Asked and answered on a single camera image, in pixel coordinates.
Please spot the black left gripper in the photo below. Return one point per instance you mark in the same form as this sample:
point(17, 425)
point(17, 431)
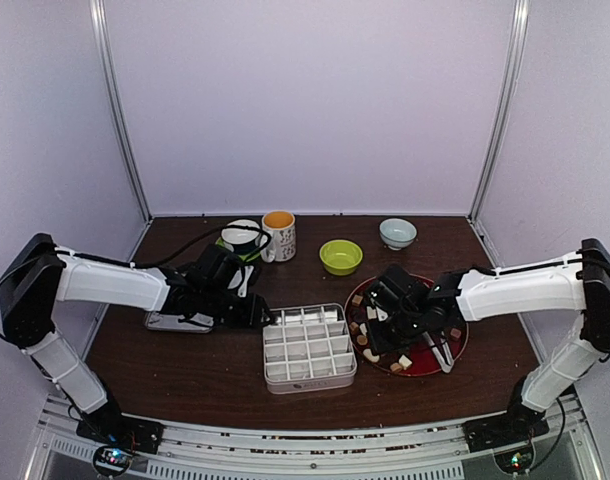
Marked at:
point(251, 318)

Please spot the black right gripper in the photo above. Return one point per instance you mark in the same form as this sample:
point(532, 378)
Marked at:
point(377, 340)

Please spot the bunny print tin lid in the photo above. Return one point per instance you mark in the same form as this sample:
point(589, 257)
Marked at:
point(196, 324)

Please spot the silver divided tin box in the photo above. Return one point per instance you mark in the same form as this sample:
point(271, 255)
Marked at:
point(307, 349)

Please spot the white metal tongs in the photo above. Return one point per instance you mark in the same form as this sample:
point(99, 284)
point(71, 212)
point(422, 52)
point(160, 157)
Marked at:
point(441, 351)

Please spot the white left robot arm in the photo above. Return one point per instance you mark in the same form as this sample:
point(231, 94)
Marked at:
point(43, 274)

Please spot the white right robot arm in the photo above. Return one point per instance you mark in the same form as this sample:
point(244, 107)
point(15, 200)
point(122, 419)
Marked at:
point(575, 285)

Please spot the white cube chocolate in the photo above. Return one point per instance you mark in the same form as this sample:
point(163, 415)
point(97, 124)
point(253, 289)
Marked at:
point(405, 362)

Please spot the red round tray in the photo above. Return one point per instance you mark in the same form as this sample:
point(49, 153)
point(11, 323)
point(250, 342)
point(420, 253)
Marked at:
point(424, 363)

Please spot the dark white-lined cup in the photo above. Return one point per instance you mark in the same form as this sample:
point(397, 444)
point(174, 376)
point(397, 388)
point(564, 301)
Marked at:
point(241, 236)

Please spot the lime green bowl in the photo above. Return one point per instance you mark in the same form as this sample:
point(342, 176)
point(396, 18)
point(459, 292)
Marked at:
point(340, 257)

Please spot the pale blue ceramic bowl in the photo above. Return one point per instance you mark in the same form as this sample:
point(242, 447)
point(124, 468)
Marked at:
point(397, 233)

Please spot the white patterned mug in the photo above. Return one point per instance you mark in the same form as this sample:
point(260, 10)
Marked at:
point(281, 227)

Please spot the aluminium front rail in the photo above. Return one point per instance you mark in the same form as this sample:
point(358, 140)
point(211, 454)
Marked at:
point(436, 450)

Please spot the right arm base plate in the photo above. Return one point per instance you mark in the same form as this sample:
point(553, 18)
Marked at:
point(501, 430)

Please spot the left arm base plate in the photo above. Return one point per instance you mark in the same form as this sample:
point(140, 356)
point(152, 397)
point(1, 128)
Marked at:
point(127, 433)

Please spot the right aluminium frame post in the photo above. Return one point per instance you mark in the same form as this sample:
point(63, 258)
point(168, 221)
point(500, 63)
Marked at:
point(512, 70)

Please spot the aluminium frame post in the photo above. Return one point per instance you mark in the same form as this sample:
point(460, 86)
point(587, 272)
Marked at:
point(102, 38)
point(512, 70)

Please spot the left aluminium frame post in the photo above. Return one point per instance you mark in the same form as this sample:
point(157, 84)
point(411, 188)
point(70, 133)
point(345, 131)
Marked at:
point(102, 38)

